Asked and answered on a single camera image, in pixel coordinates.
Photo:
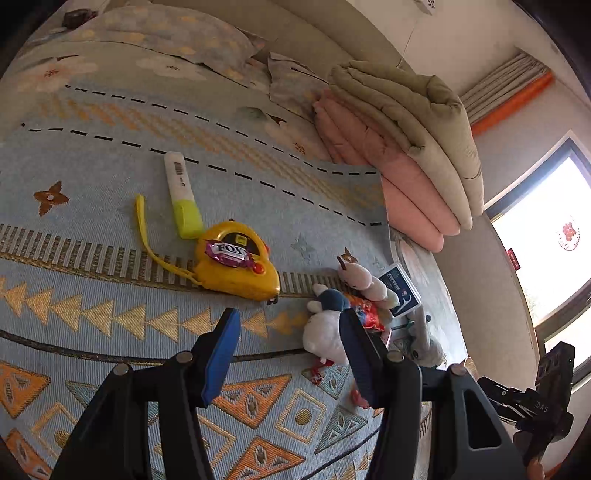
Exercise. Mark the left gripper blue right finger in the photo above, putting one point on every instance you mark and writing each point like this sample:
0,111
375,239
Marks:
370,360

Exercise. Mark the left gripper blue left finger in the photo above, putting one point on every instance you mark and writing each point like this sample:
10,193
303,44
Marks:
212,355

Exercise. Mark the big blue bunny plush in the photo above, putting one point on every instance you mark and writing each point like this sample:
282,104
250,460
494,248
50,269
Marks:
425,349

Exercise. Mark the red embroidered pouch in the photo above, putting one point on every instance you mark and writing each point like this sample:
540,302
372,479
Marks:
367,312

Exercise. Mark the white duck plush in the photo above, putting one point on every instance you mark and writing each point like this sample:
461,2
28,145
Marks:
321,333

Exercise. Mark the blue floss pick box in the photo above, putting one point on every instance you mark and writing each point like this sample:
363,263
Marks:
397,280

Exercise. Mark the tricolour dango plush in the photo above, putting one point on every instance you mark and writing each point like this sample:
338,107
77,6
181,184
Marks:
358,278

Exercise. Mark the yellow tape measure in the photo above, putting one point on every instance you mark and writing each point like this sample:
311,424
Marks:
210,275

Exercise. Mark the FOX candy wrapper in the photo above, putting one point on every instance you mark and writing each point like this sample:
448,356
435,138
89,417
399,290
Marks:
232,256

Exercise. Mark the pink multicolour character pen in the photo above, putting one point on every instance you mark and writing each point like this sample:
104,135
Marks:
355,394

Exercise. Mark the person's right hand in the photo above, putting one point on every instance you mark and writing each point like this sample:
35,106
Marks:
535,470

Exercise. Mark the patterned blue rug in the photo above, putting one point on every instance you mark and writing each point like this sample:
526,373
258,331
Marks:
270,421

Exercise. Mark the white yellow highlighter marker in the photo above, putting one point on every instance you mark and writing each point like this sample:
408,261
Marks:
187,217

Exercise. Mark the folded pink quilt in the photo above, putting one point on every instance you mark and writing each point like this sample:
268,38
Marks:
414,206

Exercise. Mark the folded beige quilt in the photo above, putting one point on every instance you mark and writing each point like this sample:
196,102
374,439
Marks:
429,122

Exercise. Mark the floral green bedspread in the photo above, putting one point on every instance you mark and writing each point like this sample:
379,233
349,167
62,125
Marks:
138,92

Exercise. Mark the right floral pillow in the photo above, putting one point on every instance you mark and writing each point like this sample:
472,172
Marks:
293,86

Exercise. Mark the floral pillow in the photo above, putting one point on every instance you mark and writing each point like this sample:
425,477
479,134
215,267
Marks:
293,86
189,34

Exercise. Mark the left floral pillow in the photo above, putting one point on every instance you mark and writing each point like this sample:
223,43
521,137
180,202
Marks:
189,34

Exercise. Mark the dark object on nightstand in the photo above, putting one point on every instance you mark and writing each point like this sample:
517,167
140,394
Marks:
73,19

